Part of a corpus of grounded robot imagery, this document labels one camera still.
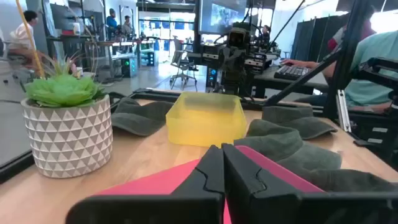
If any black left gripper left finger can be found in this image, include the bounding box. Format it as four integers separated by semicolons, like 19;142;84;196
65;144;226;224

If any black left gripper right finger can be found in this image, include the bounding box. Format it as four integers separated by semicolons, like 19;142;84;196
222;142;398;224

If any computer tower with blue light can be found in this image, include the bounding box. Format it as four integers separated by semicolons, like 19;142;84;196
206;67;219;88

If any person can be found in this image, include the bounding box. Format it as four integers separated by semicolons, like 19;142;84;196
105;8;119;37
7;9;40;62
328;6;377;52
280;29;398;114
121;14;134;37
259;24;272;47

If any red plastic bin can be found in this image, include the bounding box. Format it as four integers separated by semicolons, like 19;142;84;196
95;144;325;224

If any dark grey desk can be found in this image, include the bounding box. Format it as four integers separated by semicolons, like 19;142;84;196
253;66;330;96

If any black computer keyboard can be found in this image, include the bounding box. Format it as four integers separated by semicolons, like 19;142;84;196
273;64;312;81

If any yellow translucent plastic bin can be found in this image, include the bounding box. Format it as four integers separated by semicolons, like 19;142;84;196
165;91;248;148

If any black folding partition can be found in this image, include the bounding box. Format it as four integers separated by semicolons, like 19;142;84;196
292;14;351;63

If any succulent in white patterned pot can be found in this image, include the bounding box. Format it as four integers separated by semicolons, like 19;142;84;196
21;51;114;179

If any black workbench cart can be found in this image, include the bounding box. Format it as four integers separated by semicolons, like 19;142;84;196
46;34;94;60

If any large wall display screen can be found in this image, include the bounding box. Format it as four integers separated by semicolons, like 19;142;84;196
198;0;249;35

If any silver metal bracket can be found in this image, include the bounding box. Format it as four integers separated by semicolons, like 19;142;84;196
335;89;352;133

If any black metal table frame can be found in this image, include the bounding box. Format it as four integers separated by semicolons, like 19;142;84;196
0;0;398;184

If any yellow hanging cable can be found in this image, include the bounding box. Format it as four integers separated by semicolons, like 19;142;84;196
15;0;46;78

